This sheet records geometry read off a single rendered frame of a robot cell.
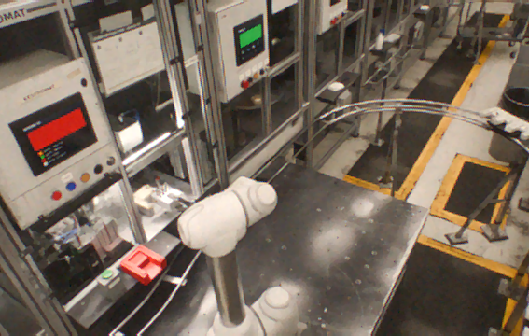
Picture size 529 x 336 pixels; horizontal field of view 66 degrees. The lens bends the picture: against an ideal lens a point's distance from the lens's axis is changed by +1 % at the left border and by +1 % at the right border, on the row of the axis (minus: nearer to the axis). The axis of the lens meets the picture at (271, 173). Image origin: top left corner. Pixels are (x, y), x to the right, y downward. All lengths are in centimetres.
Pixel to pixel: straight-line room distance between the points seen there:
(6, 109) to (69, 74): 23
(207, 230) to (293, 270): 97
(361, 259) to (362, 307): 29
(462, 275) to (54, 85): 270
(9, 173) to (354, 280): 152
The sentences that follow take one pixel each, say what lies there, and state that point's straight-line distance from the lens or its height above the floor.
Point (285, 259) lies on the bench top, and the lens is 216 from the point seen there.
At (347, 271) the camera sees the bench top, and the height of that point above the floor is 68.
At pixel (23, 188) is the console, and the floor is 151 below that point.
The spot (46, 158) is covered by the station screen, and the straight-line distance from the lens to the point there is 153.
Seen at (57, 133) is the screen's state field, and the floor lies 164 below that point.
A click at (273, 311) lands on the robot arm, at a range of 166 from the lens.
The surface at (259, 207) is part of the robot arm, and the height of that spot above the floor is 149.
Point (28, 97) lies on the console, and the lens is 147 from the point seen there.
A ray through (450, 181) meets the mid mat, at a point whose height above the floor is 1.
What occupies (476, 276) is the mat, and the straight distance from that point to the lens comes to 320.
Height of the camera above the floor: 233
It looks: 38 degrees down
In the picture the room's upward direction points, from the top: 3 degrees counter-clockwise
